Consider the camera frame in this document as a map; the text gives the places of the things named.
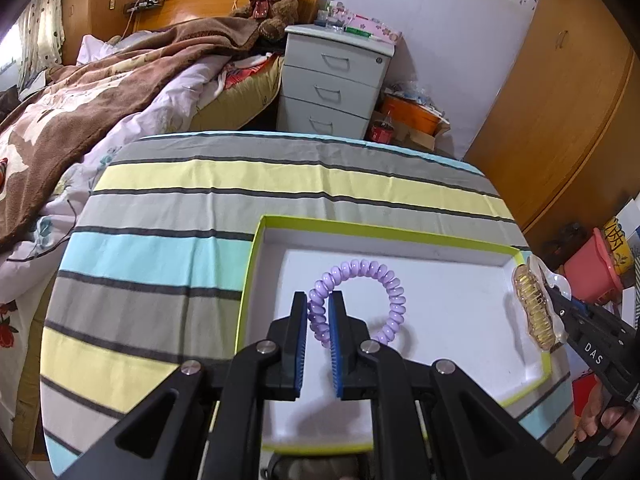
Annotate patterned curtain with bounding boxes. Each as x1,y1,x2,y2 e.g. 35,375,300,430
17,0,66,91

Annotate red soda bottle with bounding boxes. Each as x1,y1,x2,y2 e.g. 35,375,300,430
369,112,396,145

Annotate brown fleece blanket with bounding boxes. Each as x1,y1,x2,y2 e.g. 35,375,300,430
0,16,261,248

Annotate pink plastic bucket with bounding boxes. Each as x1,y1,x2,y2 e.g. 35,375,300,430
564,227,626,303

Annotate cluster of small bottles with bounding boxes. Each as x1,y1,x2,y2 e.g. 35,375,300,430
315,1,352,31

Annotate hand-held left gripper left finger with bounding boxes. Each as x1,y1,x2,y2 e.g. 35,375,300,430
59,291,307,480

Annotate amber hair claw clip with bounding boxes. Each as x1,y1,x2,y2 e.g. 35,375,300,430
511,255,573,353

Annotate green-rimmed white box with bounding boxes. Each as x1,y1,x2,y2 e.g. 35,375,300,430
234,215,553,453

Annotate yellow patterned tin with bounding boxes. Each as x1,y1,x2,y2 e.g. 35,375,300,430
602,216,633,276

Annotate wooden headboard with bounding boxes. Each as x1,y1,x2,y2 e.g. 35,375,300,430
120,0,325,36

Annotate dark brown bag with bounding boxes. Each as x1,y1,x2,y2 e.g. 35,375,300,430
542,222,588,261

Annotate wooden wardrobe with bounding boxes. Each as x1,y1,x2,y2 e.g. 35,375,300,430
462,0,636,246

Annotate purple spiral hair tie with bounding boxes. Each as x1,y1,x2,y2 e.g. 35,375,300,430
306,258,407,348

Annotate pink patterned box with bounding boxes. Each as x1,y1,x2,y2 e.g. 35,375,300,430
345,14,403,43

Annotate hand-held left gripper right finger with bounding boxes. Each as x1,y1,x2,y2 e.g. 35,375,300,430
327,291,583,480

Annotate white drawer nightstand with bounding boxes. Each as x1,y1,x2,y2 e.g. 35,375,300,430
276,24,398,141

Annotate red and white cloth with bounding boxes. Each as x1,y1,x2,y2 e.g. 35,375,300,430
220,57,273,91

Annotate striped tablecloth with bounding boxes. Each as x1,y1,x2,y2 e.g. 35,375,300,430
39,131,573,478

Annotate brown teddy bear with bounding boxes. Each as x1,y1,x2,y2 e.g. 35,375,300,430
229,0,301,41

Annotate person's right hand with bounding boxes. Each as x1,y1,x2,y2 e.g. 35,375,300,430
575,385,640,445

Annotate wooden cabinet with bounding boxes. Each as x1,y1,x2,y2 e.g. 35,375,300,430
62,0,151,66

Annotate orange plastic basin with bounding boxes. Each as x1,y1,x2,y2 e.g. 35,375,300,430
380,95,443,136

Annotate clear plastic bag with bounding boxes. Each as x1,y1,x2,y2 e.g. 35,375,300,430
387,82,441,111

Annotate pile of white cartons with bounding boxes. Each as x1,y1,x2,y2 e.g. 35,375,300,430
612,195,640,271

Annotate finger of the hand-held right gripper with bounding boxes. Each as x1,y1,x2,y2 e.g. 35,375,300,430
554,310,585,347
549,285,608,328

